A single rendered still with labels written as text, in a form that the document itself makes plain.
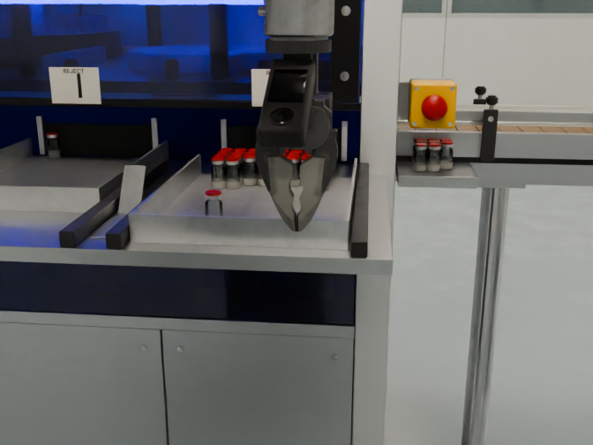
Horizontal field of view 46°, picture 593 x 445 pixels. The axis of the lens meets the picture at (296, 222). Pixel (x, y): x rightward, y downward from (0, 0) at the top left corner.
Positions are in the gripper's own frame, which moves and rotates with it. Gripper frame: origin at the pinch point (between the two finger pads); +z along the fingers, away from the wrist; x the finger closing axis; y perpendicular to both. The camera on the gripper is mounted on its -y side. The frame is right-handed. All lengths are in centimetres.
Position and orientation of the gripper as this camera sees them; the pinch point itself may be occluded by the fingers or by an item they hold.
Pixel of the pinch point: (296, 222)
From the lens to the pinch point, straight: 80.0
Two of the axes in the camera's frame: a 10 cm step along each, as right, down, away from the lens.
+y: 1.0, -3.0, 9.5
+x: -9.9, -0.3, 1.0
